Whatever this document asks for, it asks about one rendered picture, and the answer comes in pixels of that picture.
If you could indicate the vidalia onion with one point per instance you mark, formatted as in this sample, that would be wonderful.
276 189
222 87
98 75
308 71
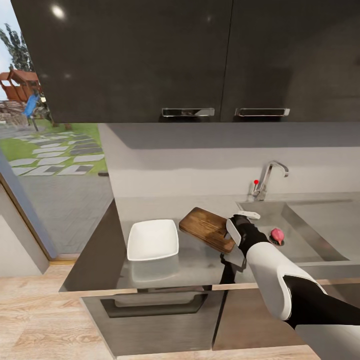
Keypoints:
278 235

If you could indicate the cutting board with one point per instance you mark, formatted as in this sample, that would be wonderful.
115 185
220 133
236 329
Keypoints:
209 227

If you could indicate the bowl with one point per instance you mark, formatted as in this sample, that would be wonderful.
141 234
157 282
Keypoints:
152 240

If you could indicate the drop in sink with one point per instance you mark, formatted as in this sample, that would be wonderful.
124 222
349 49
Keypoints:
317 232

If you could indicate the cabinet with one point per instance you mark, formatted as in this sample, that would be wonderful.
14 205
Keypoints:
195 61

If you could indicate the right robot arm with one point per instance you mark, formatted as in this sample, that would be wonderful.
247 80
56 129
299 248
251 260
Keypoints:
330 326

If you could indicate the fixed window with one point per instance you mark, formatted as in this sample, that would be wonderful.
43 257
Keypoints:
55 174

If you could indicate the dishwasher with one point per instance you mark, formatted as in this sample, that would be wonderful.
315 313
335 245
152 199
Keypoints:
156 323

